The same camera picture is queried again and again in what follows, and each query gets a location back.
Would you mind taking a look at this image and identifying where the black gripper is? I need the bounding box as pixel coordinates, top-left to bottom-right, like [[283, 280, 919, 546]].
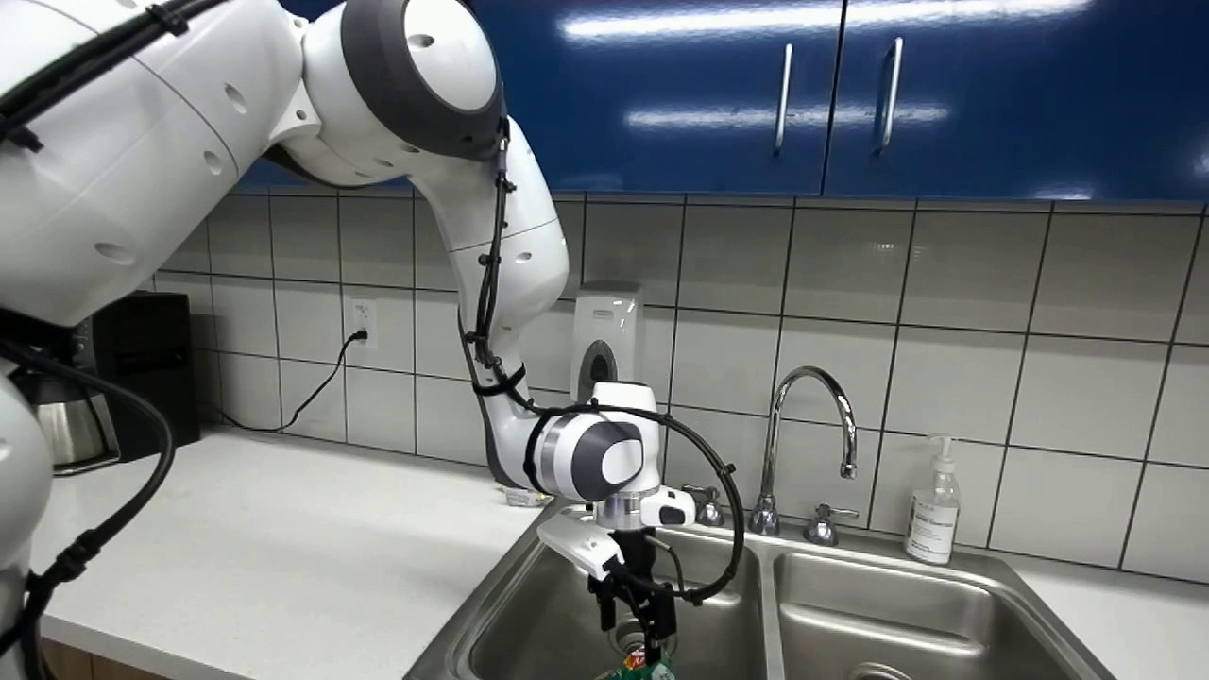
[[588, 528, 678, 664]]

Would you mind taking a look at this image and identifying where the green snack packet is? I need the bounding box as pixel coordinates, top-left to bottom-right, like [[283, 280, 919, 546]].
[[598, 643, 684, 680]]

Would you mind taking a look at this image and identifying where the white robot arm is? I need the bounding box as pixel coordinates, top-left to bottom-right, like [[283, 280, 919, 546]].
[[0, 0, 667, 658]]

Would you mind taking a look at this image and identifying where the stainless steel double sink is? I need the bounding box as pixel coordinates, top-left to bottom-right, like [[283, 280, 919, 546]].
[[406, 528, 1116, 680]]

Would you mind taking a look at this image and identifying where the chrome gooseneck faucet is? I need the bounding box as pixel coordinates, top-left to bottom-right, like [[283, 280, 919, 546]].
[[748, 368, 859, 538]]

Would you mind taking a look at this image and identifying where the left basin drain strainer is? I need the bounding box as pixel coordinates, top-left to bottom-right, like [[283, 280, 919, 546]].
[[845, 663, 916, 680]]

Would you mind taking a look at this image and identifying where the clear soap pump bottle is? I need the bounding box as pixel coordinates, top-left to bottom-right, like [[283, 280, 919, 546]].
[[902, 440, 958, 568]]

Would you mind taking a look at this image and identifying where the blue upper cabinet door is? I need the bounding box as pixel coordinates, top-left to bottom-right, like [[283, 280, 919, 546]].
[[461, 0, 845, 197]]

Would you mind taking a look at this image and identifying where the blue cabinet door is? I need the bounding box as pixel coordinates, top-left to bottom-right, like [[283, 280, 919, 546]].
[[461, 0, 845, 197], [824, 0, 1209, 204]]

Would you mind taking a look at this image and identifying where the black coffee maker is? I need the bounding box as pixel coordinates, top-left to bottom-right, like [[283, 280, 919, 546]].
[[0, 293, 200, 469]]

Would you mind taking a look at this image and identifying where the blue right cabinet door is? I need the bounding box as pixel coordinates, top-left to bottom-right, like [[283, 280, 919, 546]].
[[824, 0, 1209, 204]]

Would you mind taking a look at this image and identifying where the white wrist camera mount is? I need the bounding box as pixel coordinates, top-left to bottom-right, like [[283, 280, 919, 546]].
[[535, 488, 695, 582]]

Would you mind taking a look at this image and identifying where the chrome faucet handle knob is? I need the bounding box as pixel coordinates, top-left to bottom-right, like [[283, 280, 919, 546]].
[[806, 502, 840, 547]]

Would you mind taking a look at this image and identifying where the white wall soap dispenser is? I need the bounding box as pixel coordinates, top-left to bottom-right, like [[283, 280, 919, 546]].
[[572, 293, 639, 400]]

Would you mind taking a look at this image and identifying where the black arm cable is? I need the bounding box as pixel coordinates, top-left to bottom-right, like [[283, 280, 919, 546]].
[[455, 118, 748, 610]]

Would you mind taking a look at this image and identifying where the black power cord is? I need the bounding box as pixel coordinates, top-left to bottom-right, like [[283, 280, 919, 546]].
[[277, 325, 374, 436]]

